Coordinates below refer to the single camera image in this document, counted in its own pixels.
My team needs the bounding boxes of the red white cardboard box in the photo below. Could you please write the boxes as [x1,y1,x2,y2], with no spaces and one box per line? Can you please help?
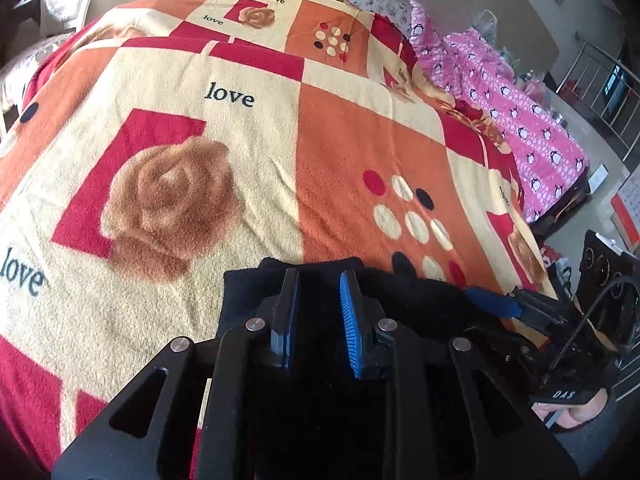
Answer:
[611,169,640,254]

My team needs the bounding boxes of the person's right hand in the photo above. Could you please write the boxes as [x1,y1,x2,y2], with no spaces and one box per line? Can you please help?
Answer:
[532,394,609,432]

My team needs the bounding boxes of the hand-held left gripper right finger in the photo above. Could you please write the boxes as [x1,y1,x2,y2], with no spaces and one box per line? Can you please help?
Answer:
[339,269,581,480]

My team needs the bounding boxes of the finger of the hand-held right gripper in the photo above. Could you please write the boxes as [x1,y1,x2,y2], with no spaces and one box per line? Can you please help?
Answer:
[464,286,568,333]

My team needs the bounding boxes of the orange red patchwork blanket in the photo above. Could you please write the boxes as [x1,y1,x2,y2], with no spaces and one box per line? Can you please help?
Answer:
[0,0,559,474]

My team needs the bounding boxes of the cream chair seat cover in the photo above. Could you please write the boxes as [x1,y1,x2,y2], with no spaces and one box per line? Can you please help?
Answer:
[0,34,67,112]

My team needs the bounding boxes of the clear plastic bag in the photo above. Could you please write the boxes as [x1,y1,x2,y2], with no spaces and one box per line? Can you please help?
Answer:
[472,9,499,37]

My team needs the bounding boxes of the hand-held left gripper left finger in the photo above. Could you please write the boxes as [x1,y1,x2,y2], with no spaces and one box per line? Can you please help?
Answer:
[51,267,301,480]

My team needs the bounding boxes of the dark wooden bed frame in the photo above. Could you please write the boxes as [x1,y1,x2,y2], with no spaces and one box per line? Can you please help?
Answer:
[530,167,599,241]

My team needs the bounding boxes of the pink penguin print quilt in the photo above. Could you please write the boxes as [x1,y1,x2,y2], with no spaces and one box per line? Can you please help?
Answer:
[407,0,592,224]

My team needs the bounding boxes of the metal bed headboard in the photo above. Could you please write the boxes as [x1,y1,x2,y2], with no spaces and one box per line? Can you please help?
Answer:
[555,32,640,164]

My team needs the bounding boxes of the black knit pants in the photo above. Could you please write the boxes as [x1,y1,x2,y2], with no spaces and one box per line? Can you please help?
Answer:
[217,256,531,480]

